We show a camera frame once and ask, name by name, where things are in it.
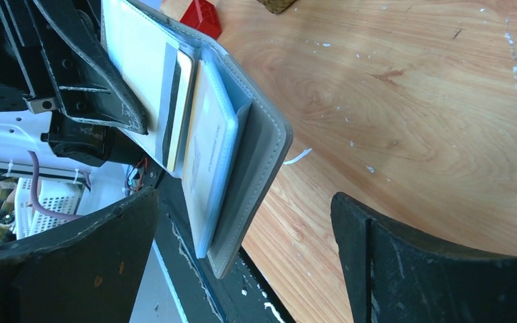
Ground woven divided basket tray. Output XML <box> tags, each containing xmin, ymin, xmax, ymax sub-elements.
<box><xmin>257</xmin><ymin>0</ymin><xmax>297</xmax><ymax>15</ymax></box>

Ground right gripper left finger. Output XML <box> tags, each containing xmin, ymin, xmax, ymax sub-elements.
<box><xmin>0</xmin><ymin>188</ymin><xmax>159</xmax><ymax>322</ymax></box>

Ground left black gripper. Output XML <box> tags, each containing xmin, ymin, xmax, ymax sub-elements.
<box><xmin>0</xmin><ymin>1</ymin><xmax>148</xmax><ymax>167</ymax></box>

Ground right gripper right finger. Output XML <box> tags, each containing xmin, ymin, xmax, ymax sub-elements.
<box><xmin>331</xmin><ymin>192</ymin><xmax>517</xmax><ymax>322</ymax></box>

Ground red toy brick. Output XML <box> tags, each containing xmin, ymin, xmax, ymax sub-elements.
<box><xmin>180</xmin><ymin>0</ymin><xmax>222</xmax><ymax>40</ymax></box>

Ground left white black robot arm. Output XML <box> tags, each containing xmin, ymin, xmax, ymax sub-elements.
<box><xmin>0</xmin><ymin>1</ymin><xmax>147</xmax><ymax>170</ymax></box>

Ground white gold VIP card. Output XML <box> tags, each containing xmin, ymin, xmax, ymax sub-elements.
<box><xmin>182</xmin><ymin>59</ymin><xmax>238</xmax><ymax>258</ymax></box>

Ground gold card magnetic stripe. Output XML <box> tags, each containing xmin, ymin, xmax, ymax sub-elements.
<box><xmin>101</xmin><ymin>1</ymin><xmax>191</xmax><ymax>178</ymax></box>

